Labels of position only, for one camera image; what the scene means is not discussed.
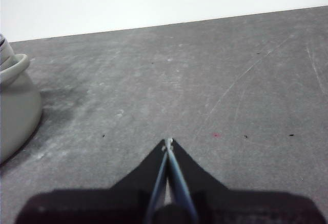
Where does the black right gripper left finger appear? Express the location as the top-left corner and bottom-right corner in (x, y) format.
(15, 138), (170, 224)

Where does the pale green electric pot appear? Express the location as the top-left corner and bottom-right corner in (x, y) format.
(0, 35), (43, 166)

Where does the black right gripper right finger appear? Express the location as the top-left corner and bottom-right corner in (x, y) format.
(170, 138), (324, 224)

